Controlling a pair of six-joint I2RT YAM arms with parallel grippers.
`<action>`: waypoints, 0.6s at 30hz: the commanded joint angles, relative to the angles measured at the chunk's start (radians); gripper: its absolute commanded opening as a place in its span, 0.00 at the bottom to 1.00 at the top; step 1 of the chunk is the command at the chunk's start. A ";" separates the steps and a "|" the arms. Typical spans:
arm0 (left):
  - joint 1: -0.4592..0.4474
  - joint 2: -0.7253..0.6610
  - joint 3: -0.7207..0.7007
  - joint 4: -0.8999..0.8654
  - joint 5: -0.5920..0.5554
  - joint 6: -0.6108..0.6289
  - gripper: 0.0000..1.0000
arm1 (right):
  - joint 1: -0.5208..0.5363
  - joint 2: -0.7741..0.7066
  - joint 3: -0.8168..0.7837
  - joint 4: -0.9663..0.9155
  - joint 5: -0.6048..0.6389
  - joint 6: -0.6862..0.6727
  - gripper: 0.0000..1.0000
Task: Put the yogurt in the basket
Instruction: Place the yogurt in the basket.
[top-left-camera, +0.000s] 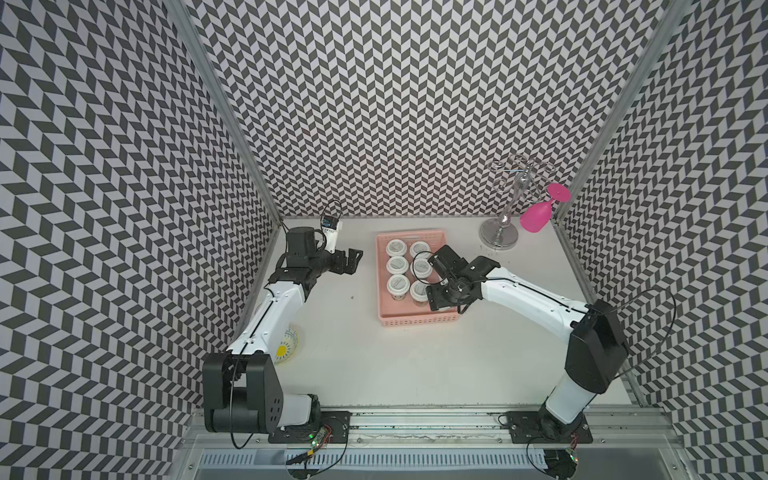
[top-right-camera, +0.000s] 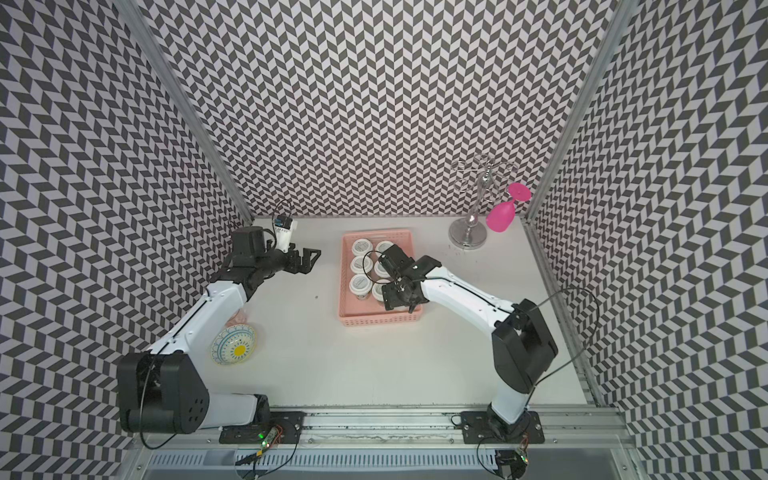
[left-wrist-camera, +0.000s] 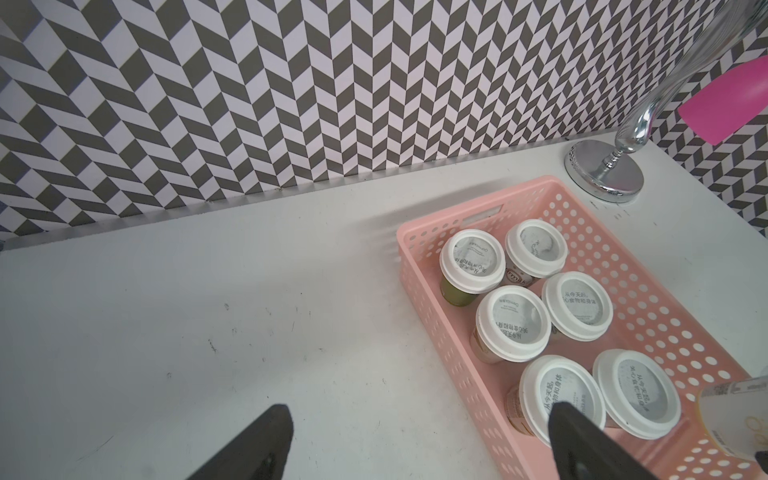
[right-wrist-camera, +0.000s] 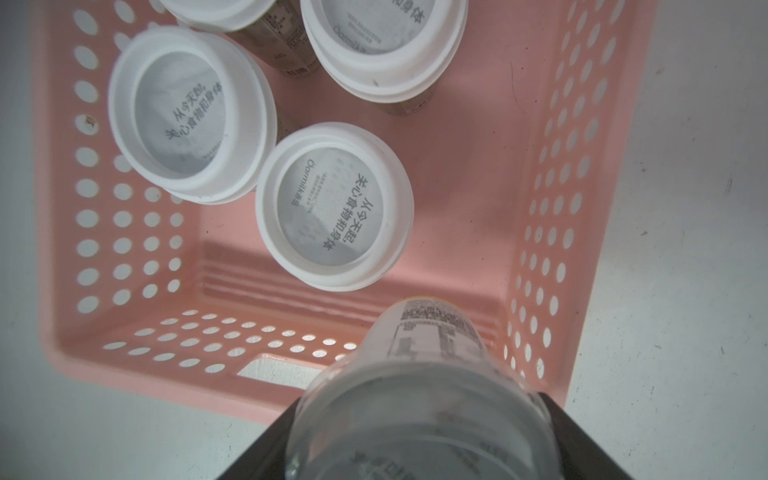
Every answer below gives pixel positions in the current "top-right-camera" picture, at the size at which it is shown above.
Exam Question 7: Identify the beige yogurt cup red print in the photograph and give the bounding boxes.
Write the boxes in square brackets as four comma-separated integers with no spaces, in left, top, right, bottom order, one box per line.
[375,240,394,254]

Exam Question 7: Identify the green yogurt cup white lid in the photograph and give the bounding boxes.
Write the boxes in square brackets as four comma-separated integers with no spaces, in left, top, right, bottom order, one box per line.
[351,238,374,257]

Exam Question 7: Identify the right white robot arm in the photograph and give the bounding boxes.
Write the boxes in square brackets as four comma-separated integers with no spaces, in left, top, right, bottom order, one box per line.
[379,245,559,429]

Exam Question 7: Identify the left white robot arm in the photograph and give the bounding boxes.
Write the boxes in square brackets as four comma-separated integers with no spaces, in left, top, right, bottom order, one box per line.
[117,226,321,435]

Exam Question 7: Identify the pink perforated plastic basket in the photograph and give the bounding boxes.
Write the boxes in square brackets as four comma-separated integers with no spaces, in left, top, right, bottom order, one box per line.
[338,229,423,327]

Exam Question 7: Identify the pink translucent cup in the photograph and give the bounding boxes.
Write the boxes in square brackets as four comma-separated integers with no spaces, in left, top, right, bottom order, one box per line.
[227,309,248,326]

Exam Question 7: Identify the chrome glass holder stand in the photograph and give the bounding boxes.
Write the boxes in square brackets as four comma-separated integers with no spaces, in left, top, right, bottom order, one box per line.
[448,153,502,251]

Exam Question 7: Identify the patterned blue yellow plate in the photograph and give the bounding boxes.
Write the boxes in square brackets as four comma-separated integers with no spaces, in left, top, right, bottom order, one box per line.
[210,324,257,366]

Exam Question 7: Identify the magenta plastic wine glass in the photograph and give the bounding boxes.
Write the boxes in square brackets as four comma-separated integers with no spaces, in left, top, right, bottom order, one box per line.
[486,182,532,233]

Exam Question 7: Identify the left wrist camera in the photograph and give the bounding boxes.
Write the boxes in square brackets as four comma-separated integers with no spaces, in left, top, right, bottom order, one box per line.
[272,214,297,253]

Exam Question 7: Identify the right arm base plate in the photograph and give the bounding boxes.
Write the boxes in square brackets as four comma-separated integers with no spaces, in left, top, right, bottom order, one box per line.
[458,410,545,445]

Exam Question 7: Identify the aluminium front rail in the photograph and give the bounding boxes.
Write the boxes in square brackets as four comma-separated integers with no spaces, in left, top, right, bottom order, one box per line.
[116,405,647,479]

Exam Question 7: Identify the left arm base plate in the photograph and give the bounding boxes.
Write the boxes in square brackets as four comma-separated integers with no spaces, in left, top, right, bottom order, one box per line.
[219,411,306,446]

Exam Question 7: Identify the black cable under rail left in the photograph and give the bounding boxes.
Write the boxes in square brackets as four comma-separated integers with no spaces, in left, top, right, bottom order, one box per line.
[233,419,301,480]

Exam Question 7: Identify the black cable under rail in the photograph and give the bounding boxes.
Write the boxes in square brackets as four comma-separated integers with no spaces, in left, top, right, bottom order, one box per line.
[233,419,301,480]
[476,437,529,480]

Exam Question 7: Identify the black cable under rail right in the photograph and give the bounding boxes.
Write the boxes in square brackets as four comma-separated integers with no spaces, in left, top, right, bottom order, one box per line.
[476,437,529,480]

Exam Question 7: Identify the aluminium corner post left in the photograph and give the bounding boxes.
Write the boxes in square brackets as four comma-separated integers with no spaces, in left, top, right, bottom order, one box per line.
[113,0,253,224]

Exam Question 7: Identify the aluminium corner post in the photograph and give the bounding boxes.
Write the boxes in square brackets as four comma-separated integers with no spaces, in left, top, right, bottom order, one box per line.
[526,0,639,222]
[113,0,253,224]

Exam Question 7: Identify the aluminium corner post right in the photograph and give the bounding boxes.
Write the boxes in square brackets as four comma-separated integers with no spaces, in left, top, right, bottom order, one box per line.
[526,0,639,222]

